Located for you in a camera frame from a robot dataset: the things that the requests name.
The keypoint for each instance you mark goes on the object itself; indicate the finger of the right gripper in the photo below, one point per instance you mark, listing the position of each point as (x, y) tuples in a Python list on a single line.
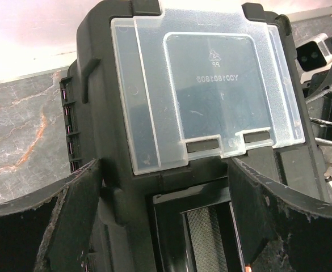
[(318, 98)]

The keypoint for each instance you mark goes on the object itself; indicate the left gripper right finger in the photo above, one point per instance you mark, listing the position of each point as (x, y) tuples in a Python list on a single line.
[(280, 229)]

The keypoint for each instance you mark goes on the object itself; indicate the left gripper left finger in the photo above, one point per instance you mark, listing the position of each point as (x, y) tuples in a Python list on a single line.
[(50, 229)]

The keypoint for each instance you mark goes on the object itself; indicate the black plastic toolbox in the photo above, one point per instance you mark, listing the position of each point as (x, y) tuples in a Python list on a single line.
[(164, 94)]

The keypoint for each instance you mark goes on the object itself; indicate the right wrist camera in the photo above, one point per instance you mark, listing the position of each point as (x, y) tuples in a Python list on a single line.
[(314, 56)]

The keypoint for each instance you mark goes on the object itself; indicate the aluminium frame rail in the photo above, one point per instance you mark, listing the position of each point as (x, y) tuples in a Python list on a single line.
[(300, 10)]

